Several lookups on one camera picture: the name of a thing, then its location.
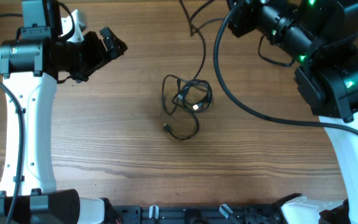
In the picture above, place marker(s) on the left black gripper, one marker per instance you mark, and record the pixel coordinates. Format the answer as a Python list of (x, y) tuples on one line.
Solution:
[(99, 56)]

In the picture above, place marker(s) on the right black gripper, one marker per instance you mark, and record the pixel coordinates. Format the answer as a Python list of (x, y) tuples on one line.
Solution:
[(244, 12)]

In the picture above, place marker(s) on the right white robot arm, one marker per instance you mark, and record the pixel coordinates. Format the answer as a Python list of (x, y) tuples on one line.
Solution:
[(319, 36)]

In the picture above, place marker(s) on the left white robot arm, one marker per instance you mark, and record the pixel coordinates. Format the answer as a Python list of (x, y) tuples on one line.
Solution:
[(29, 66)]

